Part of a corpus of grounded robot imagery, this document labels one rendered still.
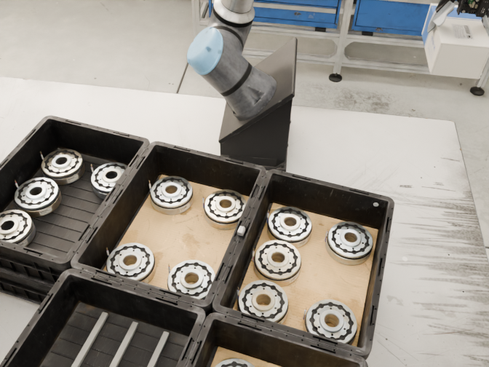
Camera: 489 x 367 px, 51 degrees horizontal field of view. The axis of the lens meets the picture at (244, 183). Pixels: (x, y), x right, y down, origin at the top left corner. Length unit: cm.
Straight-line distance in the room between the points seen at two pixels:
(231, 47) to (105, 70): 194
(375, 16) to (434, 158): 145
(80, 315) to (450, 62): 103
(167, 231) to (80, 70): 218
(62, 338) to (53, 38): 275
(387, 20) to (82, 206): 214
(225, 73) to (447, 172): 74
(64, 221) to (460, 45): 103
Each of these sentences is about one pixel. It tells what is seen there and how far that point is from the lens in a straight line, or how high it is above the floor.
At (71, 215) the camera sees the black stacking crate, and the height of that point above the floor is 83.
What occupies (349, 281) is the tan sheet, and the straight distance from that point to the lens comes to 117.
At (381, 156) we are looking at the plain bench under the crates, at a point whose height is 70.
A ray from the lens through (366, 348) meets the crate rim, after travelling 99.
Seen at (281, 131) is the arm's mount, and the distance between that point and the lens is 145.
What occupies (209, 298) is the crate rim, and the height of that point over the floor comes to 93.
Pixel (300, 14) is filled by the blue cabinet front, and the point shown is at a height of 39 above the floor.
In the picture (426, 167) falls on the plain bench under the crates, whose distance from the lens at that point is 167.
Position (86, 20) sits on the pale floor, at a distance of 382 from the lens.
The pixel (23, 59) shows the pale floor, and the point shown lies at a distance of 351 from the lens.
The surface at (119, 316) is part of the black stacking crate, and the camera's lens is 112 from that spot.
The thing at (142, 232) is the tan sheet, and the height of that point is 83.
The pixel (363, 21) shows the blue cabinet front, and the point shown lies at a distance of 302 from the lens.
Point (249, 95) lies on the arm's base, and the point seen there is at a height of 95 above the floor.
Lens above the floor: 179
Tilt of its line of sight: 46 degrees down
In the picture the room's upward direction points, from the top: 2 degrees clockwise
